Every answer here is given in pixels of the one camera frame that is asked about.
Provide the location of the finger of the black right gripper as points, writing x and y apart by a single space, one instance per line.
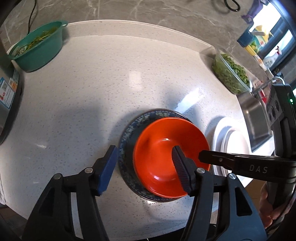
228 161

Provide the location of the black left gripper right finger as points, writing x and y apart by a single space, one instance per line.
222 208

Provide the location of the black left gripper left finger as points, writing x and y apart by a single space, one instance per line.
51 217

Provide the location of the large white plate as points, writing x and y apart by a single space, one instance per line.
221 129

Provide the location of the orange plastic bowl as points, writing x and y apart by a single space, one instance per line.
152 160

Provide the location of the person's right hand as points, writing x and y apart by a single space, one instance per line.
266 211

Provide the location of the white shallow plate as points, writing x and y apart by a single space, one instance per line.
234 142

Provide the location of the stainless steel sink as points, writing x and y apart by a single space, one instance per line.
256 120

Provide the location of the chrome faucet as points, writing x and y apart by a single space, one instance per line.
274 80

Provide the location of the glass dish of greens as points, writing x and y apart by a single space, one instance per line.
230 73

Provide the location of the teal colander with greens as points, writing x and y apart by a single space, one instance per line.
39 47

